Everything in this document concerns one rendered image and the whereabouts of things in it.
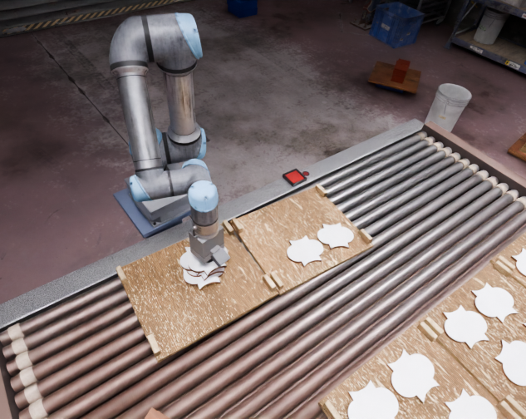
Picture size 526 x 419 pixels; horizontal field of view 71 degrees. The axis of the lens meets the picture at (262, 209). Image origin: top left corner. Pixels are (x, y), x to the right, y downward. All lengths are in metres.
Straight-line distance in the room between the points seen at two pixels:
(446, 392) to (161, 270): 0.91
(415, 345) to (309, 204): 0.62
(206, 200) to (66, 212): 2.02
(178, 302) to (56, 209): 1.88
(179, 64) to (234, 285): 0.69
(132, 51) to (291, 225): 0.78
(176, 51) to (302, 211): 0.73
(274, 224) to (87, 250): 1.54
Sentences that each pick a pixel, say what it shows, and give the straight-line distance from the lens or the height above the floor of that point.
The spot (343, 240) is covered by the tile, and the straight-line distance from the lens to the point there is 1.37.
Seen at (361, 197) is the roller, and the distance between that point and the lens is 1.59.
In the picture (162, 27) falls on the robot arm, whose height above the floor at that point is 1.59.
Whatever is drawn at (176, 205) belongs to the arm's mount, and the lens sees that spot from 1.46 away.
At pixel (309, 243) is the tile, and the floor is 0.95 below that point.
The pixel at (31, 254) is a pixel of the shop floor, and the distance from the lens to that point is 2.74.
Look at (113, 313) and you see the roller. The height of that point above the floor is 0.92.
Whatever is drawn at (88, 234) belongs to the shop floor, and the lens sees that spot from 2.72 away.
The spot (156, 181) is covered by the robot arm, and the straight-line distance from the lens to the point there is 1.05.
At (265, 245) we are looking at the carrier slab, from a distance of 1.32.
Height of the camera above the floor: 1.99
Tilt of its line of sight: 47 degrees down
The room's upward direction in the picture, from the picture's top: 5 degrees clockwise
